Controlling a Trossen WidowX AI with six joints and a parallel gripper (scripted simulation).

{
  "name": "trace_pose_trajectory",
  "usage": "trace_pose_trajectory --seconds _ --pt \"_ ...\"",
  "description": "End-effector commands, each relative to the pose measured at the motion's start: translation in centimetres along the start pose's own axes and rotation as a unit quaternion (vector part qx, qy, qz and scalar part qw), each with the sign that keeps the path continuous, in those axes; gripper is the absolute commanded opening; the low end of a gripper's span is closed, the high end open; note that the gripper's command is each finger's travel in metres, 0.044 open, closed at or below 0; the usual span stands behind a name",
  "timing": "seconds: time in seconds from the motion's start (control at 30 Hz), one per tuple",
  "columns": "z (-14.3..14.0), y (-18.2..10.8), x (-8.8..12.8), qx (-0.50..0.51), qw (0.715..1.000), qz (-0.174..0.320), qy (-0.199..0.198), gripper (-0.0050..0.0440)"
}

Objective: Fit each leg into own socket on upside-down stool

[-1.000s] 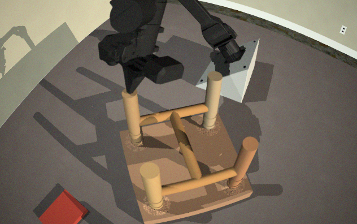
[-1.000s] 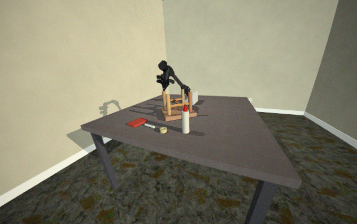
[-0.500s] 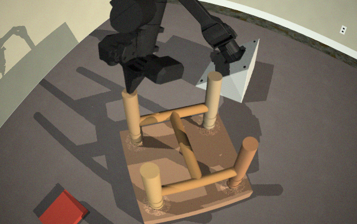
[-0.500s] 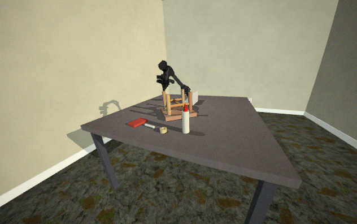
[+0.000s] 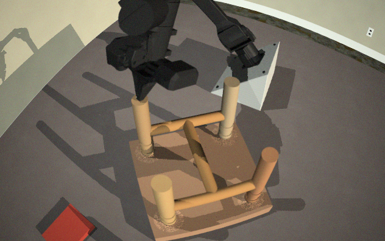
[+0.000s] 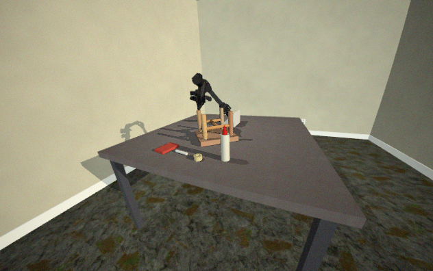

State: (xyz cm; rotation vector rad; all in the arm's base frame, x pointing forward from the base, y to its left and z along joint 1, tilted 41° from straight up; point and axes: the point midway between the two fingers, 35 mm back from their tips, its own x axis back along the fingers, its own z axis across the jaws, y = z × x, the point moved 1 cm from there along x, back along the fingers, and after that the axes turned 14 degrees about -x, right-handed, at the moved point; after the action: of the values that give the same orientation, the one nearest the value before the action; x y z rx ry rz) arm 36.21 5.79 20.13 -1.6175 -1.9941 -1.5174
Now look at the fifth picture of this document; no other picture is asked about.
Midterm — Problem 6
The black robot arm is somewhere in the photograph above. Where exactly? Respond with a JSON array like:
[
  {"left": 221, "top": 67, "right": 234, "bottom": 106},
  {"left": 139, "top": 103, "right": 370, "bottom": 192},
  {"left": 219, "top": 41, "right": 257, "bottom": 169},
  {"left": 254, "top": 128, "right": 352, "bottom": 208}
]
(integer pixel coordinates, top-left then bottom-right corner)
[{"left": 106, "top": 0, "right": 265, "bottom": 71}]

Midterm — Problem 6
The tan wooden stool seat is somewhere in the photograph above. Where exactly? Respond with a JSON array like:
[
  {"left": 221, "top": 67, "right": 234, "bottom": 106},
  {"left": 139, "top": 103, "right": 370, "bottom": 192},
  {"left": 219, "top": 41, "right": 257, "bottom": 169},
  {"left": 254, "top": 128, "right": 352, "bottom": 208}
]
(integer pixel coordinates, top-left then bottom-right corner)
[{"left": 129, "top": 121, "right": 272, "bottom": 241}]

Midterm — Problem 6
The tan wooden stool leg frame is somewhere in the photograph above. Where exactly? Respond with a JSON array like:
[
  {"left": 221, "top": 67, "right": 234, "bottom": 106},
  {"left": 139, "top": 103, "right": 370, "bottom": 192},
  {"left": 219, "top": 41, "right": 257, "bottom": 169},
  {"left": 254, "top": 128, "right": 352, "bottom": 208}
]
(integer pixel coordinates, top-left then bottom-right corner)
[{"left": 131, "top": 77, "right": 279, "bottom": 226}]

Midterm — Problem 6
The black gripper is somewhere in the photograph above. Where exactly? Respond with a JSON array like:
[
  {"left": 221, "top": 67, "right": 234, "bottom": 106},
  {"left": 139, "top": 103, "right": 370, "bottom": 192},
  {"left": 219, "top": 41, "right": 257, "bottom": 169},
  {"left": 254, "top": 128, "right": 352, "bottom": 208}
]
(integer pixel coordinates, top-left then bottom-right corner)
[{"left": 129, "top": 25, "right": 199, "bottom": 101}]

